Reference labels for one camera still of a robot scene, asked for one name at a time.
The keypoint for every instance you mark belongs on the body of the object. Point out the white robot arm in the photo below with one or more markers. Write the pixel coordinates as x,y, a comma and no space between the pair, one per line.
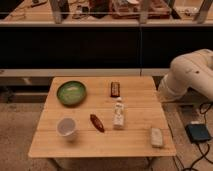
191,70

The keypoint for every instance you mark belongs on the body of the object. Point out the brown chocolate bar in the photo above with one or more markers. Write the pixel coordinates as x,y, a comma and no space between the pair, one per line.
115,89

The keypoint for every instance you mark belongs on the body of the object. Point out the white small bottle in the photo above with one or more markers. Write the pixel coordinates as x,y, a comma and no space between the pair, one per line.
118,121

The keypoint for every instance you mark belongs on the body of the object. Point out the green bowl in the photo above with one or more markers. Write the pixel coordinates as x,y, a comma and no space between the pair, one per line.
71,93

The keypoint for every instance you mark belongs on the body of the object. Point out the wooden table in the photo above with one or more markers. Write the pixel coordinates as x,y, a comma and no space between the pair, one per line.
142,112

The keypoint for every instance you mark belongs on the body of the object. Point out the red-brown chili snack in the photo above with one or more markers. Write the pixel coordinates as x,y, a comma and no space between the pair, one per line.
97,123

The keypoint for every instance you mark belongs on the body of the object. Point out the clear plastic cup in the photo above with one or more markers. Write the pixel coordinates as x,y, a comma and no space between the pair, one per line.
66,128

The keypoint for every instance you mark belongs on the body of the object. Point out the white sponge block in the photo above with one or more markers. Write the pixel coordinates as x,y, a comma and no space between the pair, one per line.
156,138

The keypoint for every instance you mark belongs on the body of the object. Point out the dark blue foot pedal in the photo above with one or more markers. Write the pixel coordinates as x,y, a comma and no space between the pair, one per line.
197,133

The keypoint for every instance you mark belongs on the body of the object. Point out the wooden shelf with clutter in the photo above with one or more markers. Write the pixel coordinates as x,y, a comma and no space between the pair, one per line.
107,13

